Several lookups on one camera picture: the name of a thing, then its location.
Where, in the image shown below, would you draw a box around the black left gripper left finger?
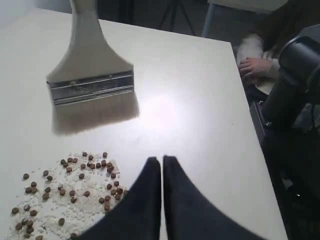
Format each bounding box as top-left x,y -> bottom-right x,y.
79,157 -> 162,240

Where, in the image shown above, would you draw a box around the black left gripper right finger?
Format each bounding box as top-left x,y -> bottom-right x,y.
162,155 -> 262,240

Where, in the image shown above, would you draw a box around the wide white bristle paintbrush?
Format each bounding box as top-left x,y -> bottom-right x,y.
46,0 -> 140,135

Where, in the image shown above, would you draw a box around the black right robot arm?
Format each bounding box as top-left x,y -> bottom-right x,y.
261,24 -> 320,128

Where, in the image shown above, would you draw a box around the brown and white granule pile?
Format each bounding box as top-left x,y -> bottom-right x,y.
3,151 -> 128,240

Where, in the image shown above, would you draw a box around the seated person's hand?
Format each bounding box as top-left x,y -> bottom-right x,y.
238,57 -> 272,77

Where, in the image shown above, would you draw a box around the seated person in white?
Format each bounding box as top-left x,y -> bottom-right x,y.
236,0 -> 320,96

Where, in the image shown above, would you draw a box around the grey table leg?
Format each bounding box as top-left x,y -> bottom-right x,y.
201,3 -> 215,38

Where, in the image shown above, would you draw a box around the black tripod legs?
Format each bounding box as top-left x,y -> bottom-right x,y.
157,0 -> 196,36

